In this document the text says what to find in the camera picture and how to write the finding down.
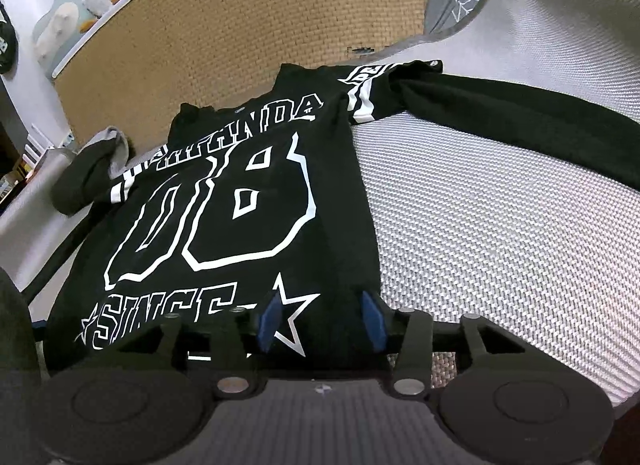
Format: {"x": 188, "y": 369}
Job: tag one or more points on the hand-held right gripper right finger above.
{"x": 374, "y": 322}

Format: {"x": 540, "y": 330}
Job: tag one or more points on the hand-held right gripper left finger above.
{"x": 270, "y": 325}

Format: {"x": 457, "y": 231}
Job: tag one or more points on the black white-print shirt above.
{"x": 330, "y": 255}

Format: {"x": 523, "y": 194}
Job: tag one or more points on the dark grey sweatshirt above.
{"x": 80, "y": 180}

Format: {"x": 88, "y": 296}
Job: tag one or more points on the person's dark clothing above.
{"x": 15, "y": 325}

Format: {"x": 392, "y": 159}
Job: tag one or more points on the tan woven headboard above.
{"x": 225, "y": 45}

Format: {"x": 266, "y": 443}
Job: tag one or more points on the black printed cap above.
{"x": 7, "y": 40}

